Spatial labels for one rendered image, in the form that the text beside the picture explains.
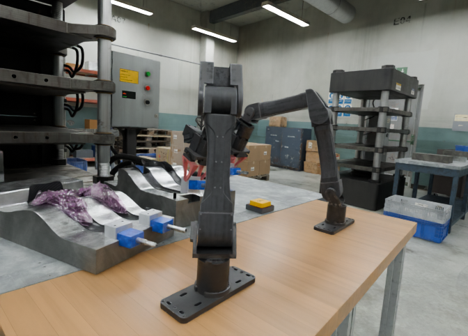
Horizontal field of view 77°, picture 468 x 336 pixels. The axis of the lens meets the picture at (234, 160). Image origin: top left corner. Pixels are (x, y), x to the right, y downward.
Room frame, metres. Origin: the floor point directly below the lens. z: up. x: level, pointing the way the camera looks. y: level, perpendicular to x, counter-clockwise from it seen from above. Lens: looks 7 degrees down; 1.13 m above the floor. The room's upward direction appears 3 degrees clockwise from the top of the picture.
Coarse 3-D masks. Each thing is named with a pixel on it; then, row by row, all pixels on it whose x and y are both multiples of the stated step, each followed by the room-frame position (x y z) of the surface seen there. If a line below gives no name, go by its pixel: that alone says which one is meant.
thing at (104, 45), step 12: (108, 0) 1.45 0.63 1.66; (60, 12) 1.91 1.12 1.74; (108, 12) 1.45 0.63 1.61; (108, 24) 1.45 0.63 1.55; (108, 48) 1.45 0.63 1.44; (60, 60) 1.91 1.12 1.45; (108, 60) 1.45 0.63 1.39; (60, 72) 1.91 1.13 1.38; (108, 72) 1.45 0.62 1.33; (60, 96) 1.91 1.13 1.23; (108, 96) 1.45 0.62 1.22; (60, 108) 1.91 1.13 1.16; (108, 108) 1.45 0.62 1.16; (60, 120) 1.91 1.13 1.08; (108, 120) 1.45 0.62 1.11; (60, 156) 1.91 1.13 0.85; (108, 156) 1.45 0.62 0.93; (108, 168) 1.46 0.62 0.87; (96, 180) 1.42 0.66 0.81; (108, 180) 1.43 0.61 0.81
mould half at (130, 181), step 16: (128, 176) 1.06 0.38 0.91; (160, 176) 1.12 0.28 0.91; (128, 192) 1.05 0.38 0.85; (144, 192) 0.98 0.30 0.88; (160, 192) 0.96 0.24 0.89; (144, 208) 0.98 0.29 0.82; (160, 208) 0.91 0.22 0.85; (176, 208) 0.86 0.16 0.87; (192, 208) 0.90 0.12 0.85; (176, 224) 0.86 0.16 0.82
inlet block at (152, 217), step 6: (150, 210) 0.78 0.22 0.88; (156, 210) 0.78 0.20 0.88; (144, 216) 0.74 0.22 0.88; (150, 216) 0.73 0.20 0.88; (156, 216) 0.75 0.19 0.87; (144, 222) 0.74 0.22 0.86; (150, 222) 0.73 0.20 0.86; (156, 222) 0.72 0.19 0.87; (162, 222) 0.72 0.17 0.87; (168, 222) 0.73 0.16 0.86; (156, 228) 0.72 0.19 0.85; (162, 228) 0.72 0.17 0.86; (168, 228) 0.73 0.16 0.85; (174, 228) 0.72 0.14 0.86; (180, 228) 0.71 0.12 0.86
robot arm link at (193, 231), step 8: (192, 224) 0.55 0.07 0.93; (192, 232) 0.54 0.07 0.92; (192, 240) 0.56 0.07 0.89; (200, 248) 0.54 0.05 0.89; (208, 248) 0.55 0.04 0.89; (216, 248) 0.55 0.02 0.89; (224, 248) 0.55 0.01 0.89; (232, 248) 0.54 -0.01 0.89; (192, 256) 0.52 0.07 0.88; (200, 256) 0.52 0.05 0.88; (208, 256) 0.52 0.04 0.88; (216, 256) 0.52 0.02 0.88; (224, 256) 0.53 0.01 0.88; (232, 256) 0.53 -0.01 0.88
